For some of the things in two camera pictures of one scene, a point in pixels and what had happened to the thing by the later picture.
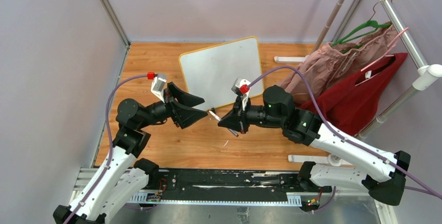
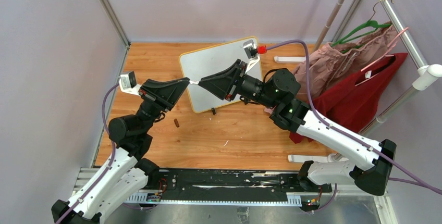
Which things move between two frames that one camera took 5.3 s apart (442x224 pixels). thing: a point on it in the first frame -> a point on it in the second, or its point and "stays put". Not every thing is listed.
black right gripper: (236, 119) -> (222, 84)
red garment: (350, 104) stays put
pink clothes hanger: (390, 55) stays put
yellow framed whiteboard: (209, 74) stays put
